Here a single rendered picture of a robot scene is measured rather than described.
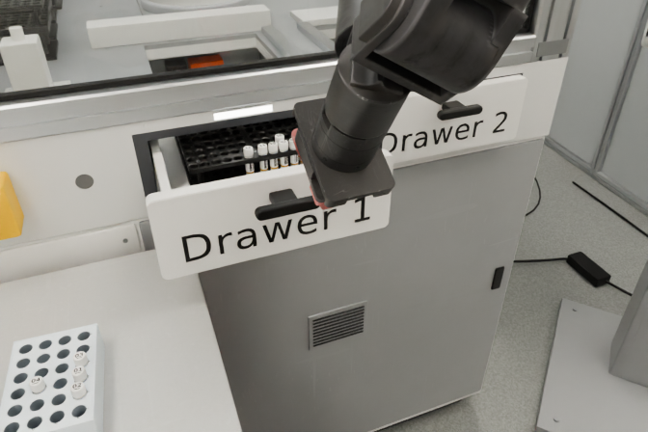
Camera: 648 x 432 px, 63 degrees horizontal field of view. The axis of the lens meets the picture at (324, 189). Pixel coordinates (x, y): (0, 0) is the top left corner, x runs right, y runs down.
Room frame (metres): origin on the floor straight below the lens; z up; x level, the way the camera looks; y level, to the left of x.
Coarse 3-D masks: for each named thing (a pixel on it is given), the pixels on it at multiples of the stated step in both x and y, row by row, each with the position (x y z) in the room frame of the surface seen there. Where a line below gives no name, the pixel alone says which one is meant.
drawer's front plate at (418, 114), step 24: (408, 96) 0.73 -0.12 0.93; (456, 96) 0.76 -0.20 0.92; (480, 96) 0.78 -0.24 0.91; (504, 96) 0.79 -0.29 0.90; (408, 120) 0.73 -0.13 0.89; (432, 120) 0.75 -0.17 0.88; (456, 120) 0.76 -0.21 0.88; (480, 120) 0.78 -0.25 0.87; (384, 144) 0.72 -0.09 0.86; (408, 144) 0.73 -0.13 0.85; (432, 144) 0.75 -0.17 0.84; (456, 144) 0.77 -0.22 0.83; (480, 144) 0.78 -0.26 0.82
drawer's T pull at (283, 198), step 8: (272, 192) 0.50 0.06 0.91; (280, 192) 0.50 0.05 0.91; (288, 192) 0.50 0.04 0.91; (272, 200) 0.49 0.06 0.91; (280, 200) 0.49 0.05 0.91; (288, 200) 0.49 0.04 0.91; (296, 200) 0.49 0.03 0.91; (304, 200) 0.49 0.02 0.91; (312, 200) 0.49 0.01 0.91; (256, 208) 0.47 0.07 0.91; (264, 208) 0.47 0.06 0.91; (272, 208) 0.47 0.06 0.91; (280, 208) 0.47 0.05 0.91; (288, 208) 0.48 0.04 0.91; (296, 208) 0.48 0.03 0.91; (304, 208) 0.48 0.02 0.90; (312, 208) 0.49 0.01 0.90; (256, 216) 0.46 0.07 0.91; (264, 216) 0.47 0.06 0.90; (272, 216) 0.47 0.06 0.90; (280, 216) 0.47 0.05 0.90
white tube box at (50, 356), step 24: (48, 336) 0.39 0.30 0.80; (72, 336) 0.39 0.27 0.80; (96, 336) 0.39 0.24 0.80; (24, 360) 0.37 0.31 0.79; (48, 360) 0.36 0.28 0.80; (72, 360) 0.36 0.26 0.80; (96, 360) 0.37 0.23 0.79; (24, 384) 0.33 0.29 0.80; (48, 384) 0.33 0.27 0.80; (72, 384) 0.33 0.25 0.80; (96, 384) 0.34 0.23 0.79; (0, 408) 0.31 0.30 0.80; (24, 408) 0.31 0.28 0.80; (48, 408) 0.31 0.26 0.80; (72, 408) 0.31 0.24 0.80; (96, 408) 0.31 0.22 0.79
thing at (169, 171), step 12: (156, 144) 0.65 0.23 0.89; (168, 144) 0.76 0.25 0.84; (156, 156) 0.61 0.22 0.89; (168, 156) 0.72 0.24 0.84; (156, 168) 0.58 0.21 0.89; (168, 168) 0.68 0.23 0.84; (180, 168) 0.68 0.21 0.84; (156, 180) 0.59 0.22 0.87; (168, 180) 0.55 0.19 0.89; (180, 180) 0.65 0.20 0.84
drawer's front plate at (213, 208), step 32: (160, 192) 0.48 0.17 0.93; (192, 192) 0.48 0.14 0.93; (224, 192) 0.49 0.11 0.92; (256, 192) 0.50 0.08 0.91; (160, 224) 0.46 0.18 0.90; (192, 224) 0.47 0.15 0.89; (224, 224) 0.48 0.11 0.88; (256, 224) 0.50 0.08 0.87; (320, 224) 0.53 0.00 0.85; (352, 224) 0.54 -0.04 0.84; (384, 224) 0.56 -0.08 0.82; (160, 256) 0.46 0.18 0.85; (192, 256) 0.47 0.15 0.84; (224, 256) 0.48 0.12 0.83; (256, 256) 0.50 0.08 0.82
